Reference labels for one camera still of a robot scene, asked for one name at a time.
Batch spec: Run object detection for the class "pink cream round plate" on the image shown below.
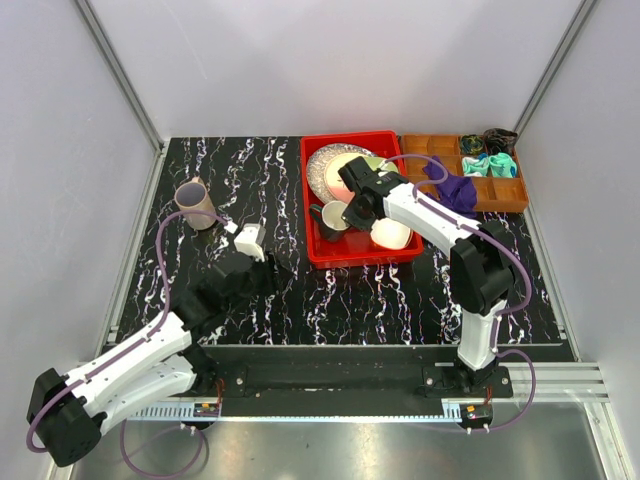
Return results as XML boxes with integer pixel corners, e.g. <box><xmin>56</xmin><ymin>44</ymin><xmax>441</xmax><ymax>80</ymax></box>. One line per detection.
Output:
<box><xmin>324</xmin><ymin>152</ymin><xmax>359</xmax><ymax>203</ymax></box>

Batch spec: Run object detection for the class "white square bowl insert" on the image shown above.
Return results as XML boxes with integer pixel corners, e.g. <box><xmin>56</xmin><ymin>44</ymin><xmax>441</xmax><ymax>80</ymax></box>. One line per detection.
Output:
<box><xmin>370</xmin><ymin>217</ymin><xmax>412</xmax><ymax>250</ymax></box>

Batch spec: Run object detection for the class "orange white square bowl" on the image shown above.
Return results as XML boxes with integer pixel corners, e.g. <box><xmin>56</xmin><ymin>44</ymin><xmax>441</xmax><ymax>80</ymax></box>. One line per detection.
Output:
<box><xmin>369</xmin><ymin>217</ymin><xmax>415</xmax><ymax>251</ymax></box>

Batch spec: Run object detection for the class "dark green mug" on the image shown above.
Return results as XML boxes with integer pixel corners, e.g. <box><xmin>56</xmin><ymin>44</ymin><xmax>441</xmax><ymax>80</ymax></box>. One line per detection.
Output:
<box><xmin>309</xmin><ymin>200</ymin><xmax>351</xmax><ymax>243</ymax></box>

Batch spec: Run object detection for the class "green panda square dish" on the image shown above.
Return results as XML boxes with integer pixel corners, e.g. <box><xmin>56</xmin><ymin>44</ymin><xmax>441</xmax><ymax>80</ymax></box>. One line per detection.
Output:
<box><xmin>364</xmin><ymin>156</ymin><xmax>399</xmax><ymax>173</ymax></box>

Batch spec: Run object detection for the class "speckled grey large plate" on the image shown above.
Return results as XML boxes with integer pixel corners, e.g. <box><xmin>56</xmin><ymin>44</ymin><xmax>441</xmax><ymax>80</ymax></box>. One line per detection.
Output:
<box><xmin>306</xmin><ymin>143</ymin><xmax>373</xmax><ymax>203</ymax></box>

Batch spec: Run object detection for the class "iridescent pink cup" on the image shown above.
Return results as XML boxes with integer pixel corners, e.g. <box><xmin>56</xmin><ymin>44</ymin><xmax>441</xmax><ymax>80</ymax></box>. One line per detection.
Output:
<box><xmin>174</xmin><ymin>177</ymin><xmax>216</xmax><ymax>231</ymax></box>

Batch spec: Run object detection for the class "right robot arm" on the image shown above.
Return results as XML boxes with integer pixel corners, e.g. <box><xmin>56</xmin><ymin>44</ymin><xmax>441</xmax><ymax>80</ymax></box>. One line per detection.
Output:
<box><xmin>338</xmin><ymin>156</ymin><xmax>515</xmax><ymax>397</ymax></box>

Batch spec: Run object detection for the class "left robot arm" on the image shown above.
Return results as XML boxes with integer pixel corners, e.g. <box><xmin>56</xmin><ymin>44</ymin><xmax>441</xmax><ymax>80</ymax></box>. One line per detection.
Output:
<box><xmin>27</xmin><ymin>253</ymin><xmax>278</xmax><ymax>467</ymax></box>

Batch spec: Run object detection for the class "red plastic bin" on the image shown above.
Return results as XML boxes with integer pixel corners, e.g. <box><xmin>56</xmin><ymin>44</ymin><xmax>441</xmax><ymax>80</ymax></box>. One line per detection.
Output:
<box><xmin>300</xmin><ymin>130</ymin><xmax>423</xmax><ymax>269</ymax></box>

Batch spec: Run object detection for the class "purple cloth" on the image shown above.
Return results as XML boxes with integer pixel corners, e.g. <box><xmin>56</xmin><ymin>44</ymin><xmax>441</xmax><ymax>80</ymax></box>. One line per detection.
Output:
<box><xmin>423</xmin><ymin>156</ymin><xmax>477</xmax><ymax>219</ymax></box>

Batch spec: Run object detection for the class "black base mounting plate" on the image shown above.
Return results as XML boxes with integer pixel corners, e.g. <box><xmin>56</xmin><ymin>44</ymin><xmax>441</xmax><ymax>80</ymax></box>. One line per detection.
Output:
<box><xmin>204</xmin><ymin>345</ymin><xmax>514</xmax><ymax>421</ymax></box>

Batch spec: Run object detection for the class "white mint sock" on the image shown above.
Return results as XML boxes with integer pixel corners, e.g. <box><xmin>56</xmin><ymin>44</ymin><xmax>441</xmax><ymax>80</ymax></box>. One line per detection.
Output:
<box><xmin>461</xmin><ymin>154</ymin><xmax>489</xmax><ymax>177</ymax></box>

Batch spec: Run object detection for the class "dark patterned sock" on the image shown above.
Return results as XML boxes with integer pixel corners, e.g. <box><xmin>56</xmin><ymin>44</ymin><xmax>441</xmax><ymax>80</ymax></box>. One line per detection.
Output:
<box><xmin>459</xmin><ymin>134</ymin><xmax>485</xmax><ymax>156</ymax></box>

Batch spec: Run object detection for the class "wooden compartment organizer tray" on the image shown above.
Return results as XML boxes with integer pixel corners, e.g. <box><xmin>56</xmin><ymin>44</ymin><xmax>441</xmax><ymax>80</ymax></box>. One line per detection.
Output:
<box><xmin>400</xmin><ymin>134</ymin><xmax>529</xmax><ymax>213</ymax></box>

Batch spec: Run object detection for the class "mint green sock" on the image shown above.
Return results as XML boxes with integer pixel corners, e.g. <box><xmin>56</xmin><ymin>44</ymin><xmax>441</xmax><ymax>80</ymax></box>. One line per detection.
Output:
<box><xmin>488</xmin><ymin>152</ymin><xmax>518</xmax><ymax>178</ymax></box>

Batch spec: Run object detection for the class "brown dark rolled sock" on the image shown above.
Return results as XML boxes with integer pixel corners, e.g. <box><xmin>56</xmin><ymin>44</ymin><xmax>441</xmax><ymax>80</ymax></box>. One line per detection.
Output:
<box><xmin>483</xmin><ymin>128</ymin><xmax>518</xmax><ymax>156</ymax></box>

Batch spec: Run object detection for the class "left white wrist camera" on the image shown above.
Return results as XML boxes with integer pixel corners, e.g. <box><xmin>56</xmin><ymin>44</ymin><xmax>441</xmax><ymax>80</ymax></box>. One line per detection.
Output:
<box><xmin>224</xmin><ymin>221</ymin><xmax>266</xmax><ymax>262</ymax></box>

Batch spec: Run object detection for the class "aluminium frame rail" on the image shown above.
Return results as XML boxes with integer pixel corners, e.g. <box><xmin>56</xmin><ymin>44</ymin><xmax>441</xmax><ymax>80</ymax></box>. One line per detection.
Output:
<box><xmin>69</xmin><ymin>0</ymin><xmax>168</xmax><ymax>154</ymax></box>

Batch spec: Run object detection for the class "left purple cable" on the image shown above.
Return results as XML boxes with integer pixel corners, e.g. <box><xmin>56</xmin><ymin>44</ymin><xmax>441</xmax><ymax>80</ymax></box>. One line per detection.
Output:
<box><xmin>25</xmin><ymin>209</ymin><xmax>236</xmax><ymax>475</ymax></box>

